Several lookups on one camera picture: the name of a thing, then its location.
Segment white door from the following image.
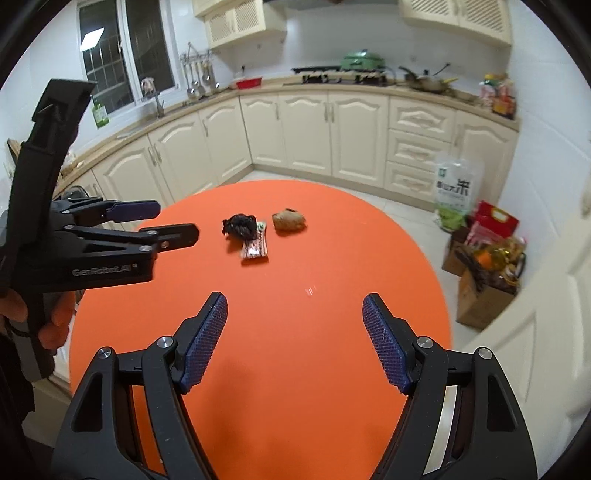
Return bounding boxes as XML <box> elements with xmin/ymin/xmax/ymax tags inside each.
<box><xmin>455</xmin><ymin>185</ymin><xmax>591</xmax><ymax>480</ymax></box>

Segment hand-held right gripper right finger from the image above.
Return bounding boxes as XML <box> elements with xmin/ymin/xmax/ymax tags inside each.
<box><xmin>362</xmin><ymin>292</ymin><xmax>539</xmax><ymax>480</ymax></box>

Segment green cooking pot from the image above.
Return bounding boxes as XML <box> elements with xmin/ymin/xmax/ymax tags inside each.
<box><xmin>341</xmin><ymin>49</ymin><xmax>388</xmax><ymax>73</ymax></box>

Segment person's left hand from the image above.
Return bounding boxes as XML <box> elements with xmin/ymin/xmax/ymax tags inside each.
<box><xmin>0</xmin><ymin>290</ymin><xmax>77</xmax><ymax>354</ymax></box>

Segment large cardboard box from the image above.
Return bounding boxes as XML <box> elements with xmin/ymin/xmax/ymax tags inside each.
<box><xmin>456</xmin><ymin>262</ymin><xmax>521</xmax><ymax>330</ymax></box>

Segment white framed window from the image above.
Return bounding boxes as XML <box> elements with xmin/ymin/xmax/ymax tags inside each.
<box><xmin>78</xmin><ymin>0</ymin><xmax>179</xmax><ymax>114</ymax></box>

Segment black bag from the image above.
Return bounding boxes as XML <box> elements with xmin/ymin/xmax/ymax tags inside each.
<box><xmin>222</xmin><ymin>213</ymin><xmax>258</xmax><ymax>241</ymax></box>

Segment red and white striped wrapper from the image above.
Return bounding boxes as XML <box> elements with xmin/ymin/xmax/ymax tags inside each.
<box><xmin>241</xmin><ymin>229</ymin><xmax>270</xmax><ymax>264</ymax></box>

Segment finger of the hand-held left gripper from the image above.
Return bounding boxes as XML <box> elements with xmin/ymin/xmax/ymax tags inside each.
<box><xmin>67</xmin><ymin>222</ymin><xmax>201</xmax><ymax>260</ymax></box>
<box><xmin>51</xmin><ymin>197</ymin><xmax>161</xmax><ymax>228</ymax></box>

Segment group of condiment bottles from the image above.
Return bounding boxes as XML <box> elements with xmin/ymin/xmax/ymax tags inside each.
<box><xmin>478</xmin><ymin>71</ymin><xmax>518</xmax><ymax>120</ymax></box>

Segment small cardboard box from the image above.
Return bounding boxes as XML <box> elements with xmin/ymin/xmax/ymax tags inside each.
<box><xmin>442</xmin><ymin>227</ymin><xmax>477</xmax><ymax>277</ymax></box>

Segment clear rice bag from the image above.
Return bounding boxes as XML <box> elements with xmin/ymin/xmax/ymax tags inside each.
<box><xmin>434</xmin><ymin>154</ymin><xmax>484</xmax><ymax>232</ymax></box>

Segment yellow cooking oil bottle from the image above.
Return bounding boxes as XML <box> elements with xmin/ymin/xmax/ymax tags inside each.
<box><xmin>480</xmin><ymin>237</ymin><xmax>527</xmax><ymax>278</ymax></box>

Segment cream louvred wall cabinet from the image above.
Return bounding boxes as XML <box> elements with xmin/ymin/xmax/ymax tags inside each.
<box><xmin>191</xmin><ymin>0</ymin><xmax>287</xmax><ymax>51</ymax></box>
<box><xmin>398</xmin><ymin>0</ymin><xmax>513</xmax><ymax>47</ymax></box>

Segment steel wok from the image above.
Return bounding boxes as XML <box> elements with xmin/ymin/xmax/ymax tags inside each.
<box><xmin>398</xmin><ymin>62</ymin><xmax>461</xmax><ymax>93</ymax></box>

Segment black gas stove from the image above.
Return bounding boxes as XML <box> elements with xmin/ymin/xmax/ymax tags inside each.
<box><xmin>291</xmin><ymin>66</ymin><xmax>393</xmax><ymax>86</ymax></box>

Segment red gift box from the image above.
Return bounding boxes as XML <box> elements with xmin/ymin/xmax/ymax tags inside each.
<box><xmin>475</xmin><ymin>200</ymin><xmax>520</xmax><ymax>239</ymax></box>

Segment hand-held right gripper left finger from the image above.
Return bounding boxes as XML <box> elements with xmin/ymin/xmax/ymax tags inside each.
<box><xmin>51</xmin><ymin>291</ymin><xmax>228</xmax><ymax>480</ymax></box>

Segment wall rack with ladles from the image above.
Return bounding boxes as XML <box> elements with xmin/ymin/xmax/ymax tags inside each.
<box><xmin>179</xmin><ymin>42</ymin><xmax>222</xmax><ymax>103</ymax></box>

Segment cream kitchen base cabinets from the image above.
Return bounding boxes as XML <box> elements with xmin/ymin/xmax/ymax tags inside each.
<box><xmin>55</xmin><ymin>78</ymin><xmax>521</xmax><ymax>232</ymax></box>

